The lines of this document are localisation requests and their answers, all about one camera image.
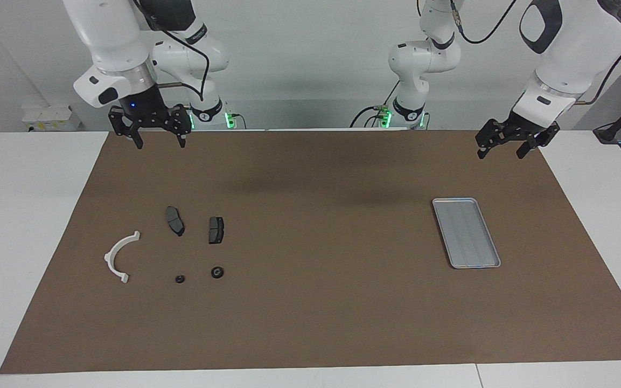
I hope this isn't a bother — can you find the white curved plastic bracket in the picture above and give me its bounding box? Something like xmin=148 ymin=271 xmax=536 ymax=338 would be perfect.
xmin=104 ymin=231 xmax=141 ymax=284

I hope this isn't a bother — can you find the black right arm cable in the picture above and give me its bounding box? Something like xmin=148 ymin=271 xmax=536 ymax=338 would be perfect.
xmin=131 ymin=0 xmax=211 ymax=104

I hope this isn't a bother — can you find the white power strip box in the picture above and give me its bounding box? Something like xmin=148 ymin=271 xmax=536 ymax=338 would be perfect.
xmin=21 ymin=105 xmax=82 ymax=133

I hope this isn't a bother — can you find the curved dark grey brake pad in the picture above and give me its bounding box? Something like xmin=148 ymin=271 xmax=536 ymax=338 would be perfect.
xmin=165 ymin=206 xmax=186 ymax=237

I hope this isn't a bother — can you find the brown table mat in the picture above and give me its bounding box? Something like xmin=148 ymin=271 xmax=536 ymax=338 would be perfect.
xmin=0 ymin=129 xmax=621 ymax=374

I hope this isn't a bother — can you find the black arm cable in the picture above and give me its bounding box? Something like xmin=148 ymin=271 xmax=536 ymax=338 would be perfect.
xmin=131 ymin=0 xmax=211 ymax=104
xmin=448 ymin=0 xmax=621 ymax=106

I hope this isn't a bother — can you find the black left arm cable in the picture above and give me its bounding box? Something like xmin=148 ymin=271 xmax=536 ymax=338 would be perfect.
xmin=448 ymin=0 xmax=621 ymax=106

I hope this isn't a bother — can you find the rectangular dark grey brake pad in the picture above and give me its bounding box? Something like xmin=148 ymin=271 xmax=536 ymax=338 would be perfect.
xmin=208 ymin=216 xmax=226 ymax=245

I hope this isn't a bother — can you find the black base cable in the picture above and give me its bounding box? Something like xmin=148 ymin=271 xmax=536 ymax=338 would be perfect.
xmin=350 ymin=81 xmax=401 ymax=128

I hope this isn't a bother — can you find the silver metal tray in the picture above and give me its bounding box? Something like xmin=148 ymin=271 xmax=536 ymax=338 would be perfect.
xmin=432 ymin=197 xmax=501 ymax=269

